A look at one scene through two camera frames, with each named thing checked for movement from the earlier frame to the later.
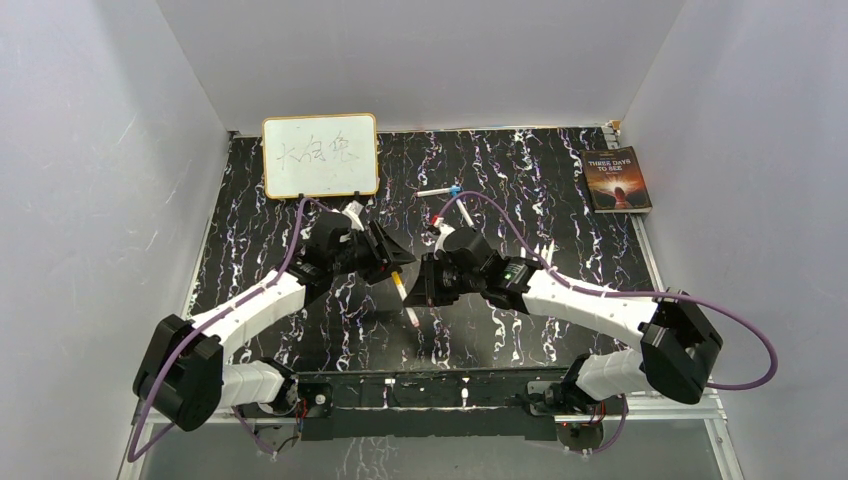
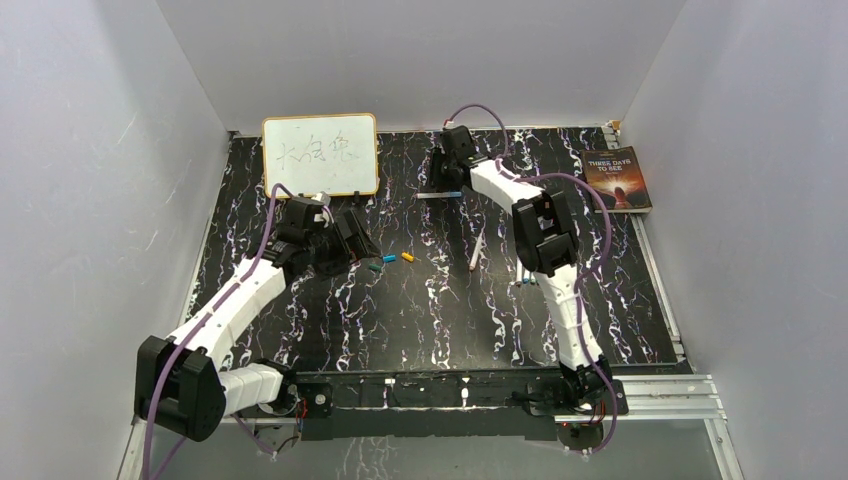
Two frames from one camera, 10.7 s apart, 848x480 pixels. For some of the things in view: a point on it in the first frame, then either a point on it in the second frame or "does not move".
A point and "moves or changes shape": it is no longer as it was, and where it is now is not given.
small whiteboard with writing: x=320 y=156 does not move
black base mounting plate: x=459 y=403 does not move
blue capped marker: x=454 y=190 does not move
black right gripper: x=427 y=292 -> x=439 y=157
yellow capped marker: x=403 y=294 moves or changes shape
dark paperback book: x=614 y=182 does not move
